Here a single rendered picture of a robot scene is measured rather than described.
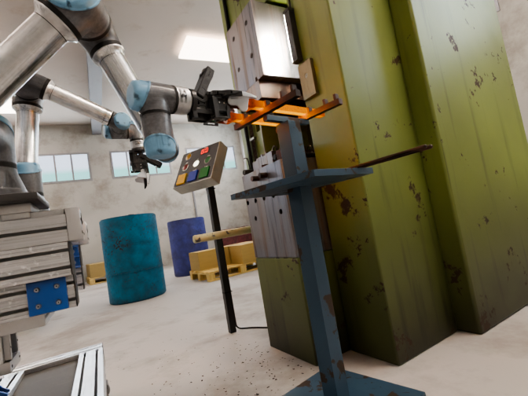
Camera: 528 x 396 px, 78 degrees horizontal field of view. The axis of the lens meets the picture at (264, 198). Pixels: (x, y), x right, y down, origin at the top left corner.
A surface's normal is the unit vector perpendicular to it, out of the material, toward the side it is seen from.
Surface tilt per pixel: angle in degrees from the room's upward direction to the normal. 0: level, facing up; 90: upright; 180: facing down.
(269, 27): 90
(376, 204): 90
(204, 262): 90
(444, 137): 90
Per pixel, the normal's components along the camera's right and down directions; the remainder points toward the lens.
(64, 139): 0.44, -0.15
